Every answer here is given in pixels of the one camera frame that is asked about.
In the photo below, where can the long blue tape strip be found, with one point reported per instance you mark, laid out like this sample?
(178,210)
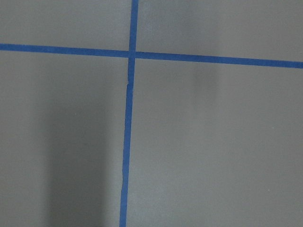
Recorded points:
(151,55)

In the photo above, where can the crossing blue tape strip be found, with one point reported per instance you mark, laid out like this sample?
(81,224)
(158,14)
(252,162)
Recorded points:
(128,112)

